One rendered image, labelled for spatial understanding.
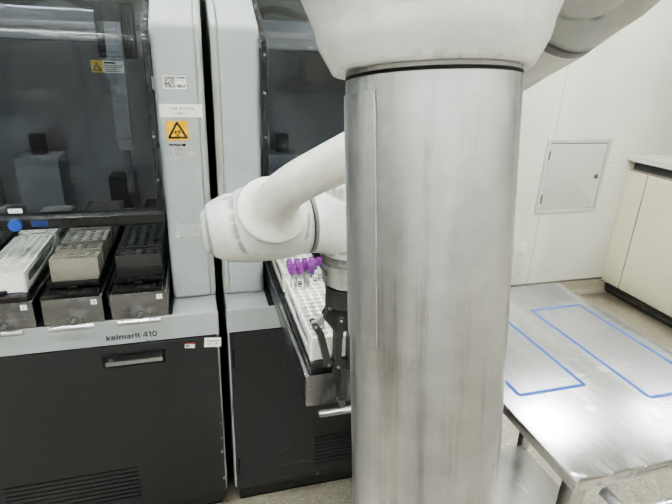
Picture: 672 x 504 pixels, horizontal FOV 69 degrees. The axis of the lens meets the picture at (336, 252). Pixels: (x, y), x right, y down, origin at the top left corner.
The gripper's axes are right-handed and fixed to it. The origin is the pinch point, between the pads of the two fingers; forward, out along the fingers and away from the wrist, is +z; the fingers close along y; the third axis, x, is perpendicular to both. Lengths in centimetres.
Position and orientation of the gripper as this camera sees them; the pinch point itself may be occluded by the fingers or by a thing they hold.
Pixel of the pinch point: (342, 380)
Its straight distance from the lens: 96.6
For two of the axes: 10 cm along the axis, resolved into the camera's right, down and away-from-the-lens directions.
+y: -9.6, 0.6, -2.6
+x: 2.6, 3.5, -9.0
